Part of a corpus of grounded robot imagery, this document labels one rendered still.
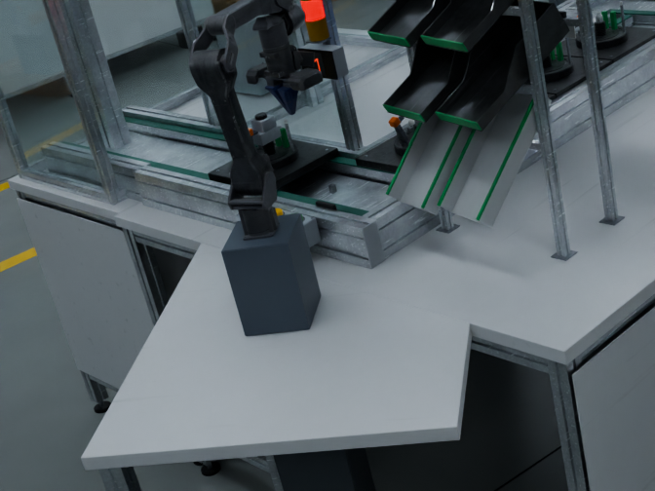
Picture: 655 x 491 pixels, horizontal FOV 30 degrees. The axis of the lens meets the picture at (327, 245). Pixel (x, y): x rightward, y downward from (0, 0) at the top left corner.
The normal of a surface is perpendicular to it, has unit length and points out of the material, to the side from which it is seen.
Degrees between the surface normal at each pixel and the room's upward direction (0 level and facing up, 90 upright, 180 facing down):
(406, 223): 90
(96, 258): 90
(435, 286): 0
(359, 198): 0
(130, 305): 90
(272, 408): 0
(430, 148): 45
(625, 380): 90
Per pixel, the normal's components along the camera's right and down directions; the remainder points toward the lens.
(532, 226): -0.22, -0.88
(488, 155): -0.73, -0.34
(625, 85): 0.67, 0.18
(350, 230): -0.71, 0.44
